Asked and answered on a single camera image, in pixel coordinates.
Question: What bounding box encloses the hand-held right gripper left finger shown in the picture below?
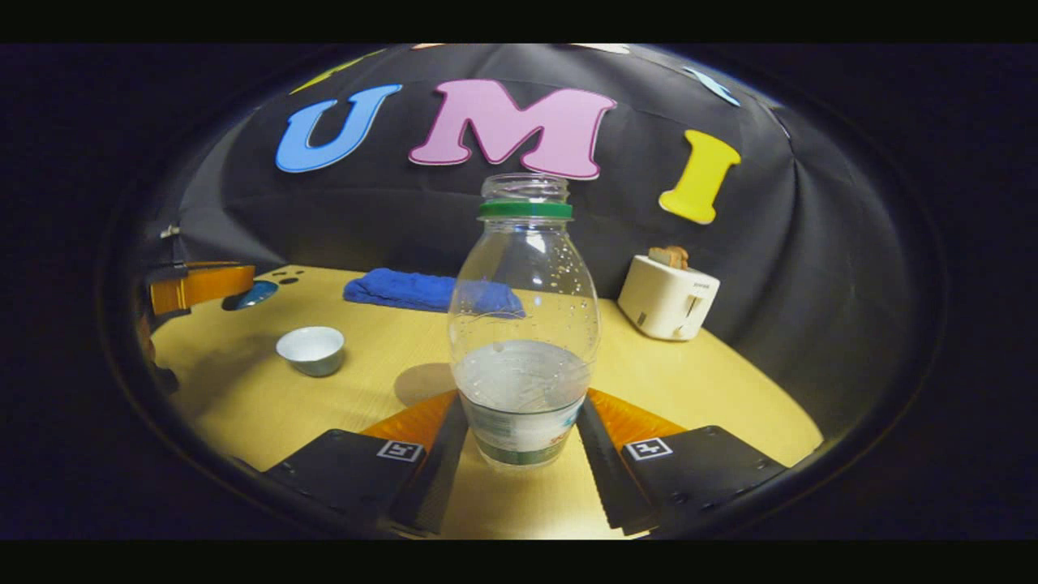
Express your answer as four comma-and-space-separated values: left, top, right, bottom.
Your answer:
264, 389, 470, 536

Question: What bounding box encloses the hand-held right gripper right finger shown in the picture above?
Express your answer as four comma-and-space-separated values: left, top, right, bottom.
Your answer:
577, 388, 789, 536

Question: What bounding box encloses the round brown coaster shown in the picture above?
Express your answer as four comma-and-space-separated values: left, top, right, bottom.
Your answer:
394, 363, 457, 408

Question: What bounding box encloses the clear plastic water bottle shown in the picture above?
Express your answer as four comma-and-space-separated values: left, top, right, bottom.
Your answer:
448, 173, 602, 471

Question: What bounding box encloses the white toaster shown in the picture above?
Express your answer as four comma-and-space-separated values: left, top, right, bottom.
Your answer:
618, 255, 721, 341

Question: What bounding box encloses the blue towel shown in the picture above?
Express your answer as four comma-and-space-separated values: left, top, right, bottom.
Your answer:
343, 268, 526, 319

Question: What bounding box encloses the black backdrop cloth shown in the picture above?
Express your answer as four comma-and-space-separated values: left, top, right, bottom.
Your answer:
142, 45, 941, 439

